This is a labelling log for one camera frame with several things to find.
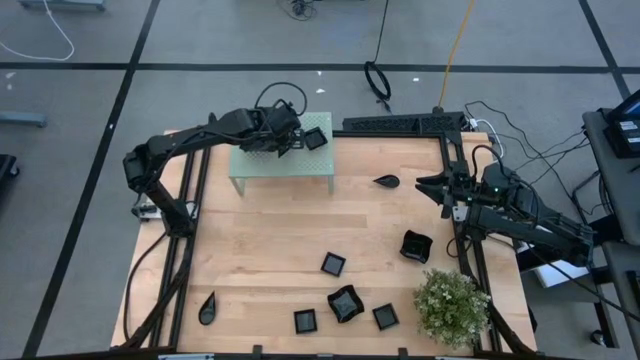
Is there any black chair base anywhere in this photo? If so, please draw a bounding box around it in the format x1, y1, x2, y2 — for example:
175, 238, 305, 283
0, 153, 21, 191

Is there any black mini teardrop plate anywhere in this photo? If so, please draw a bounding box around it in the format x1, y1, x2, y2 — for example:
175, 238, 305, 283
372, 174, 401, 190
198, 290, 218, 327

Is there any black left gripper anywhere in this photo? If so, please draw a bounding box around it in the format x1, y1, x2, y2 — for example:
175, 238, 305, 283
249, 99, 307, 159

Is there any black perforated metal bracket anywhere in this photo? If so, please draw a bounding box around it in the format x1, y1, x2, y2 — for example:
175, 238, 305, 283
342, 111, 467, 134

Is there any black table power cable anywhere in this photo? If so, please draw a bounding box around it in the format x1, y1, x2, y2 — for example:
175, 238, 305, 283
122, 230, 169, 346

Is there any black mini square plate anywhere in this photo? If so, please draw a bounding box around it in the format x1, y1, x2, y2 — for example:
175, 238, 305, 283
371, 302, 401, 332
303, 126, 330, 151
320, 251, 348, 278
293, 308, 319, 335

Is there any grey side desk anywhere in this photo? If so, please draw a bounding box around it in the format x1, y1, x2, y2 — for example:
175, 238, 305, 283
582, 107, 640, 360

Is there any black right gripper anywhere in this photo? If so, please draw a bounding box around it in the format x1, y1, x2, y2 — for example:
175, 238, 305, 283
413, 158, 482, 220

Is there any yellow hanging cable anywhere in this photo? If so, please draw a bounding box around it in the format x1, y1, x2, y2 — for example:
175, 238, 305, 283
438, 0, 476, 110

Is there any black hanging coiled cable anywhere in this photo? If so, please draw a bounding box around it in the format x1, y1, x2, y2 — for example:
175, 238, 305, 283
363, 0, 393, 114

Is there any grey metal desk foot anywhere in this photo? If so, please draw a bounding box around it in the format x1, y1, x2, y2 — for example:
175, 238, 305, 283
0, 110, 49, 129
18, 0, 107, 11

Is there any potted plant with white flowers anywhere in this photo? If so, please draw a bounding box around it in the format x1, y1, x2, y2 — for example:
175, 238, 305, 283
412, 268, 493, 350

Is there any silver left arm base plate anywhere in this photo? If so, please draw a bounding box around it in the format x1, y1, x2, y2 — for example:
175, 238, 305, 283
130, 202, 199, 221

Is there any black mini wavy plate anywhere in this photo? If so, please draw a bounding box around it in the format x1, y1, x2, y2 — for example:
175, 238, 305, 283
326, 284, 366, 324
399, 229, 434, 265

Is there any white floor cable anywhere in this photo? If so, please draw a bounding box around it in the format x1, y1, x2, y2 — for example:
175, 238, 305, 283
0, 0, 76, 62

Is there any black laptop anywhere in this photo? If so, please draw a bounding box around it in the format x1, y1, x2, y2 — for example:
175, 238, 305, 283
602, 88, 640, 160

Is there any pale green perforated metal shelf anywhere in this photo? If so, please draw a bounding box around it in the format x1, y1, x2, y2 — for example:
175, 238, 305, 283
228, 111, 336, 197

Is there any black floor cable bundle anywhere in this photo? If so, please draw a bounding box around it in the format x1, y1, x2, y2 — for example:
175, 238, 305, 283
277, 0, 319, 22

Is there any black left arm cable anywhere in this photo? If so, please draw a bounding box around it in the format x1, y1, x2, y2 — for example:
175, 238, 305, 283
254, 81, 309, 119

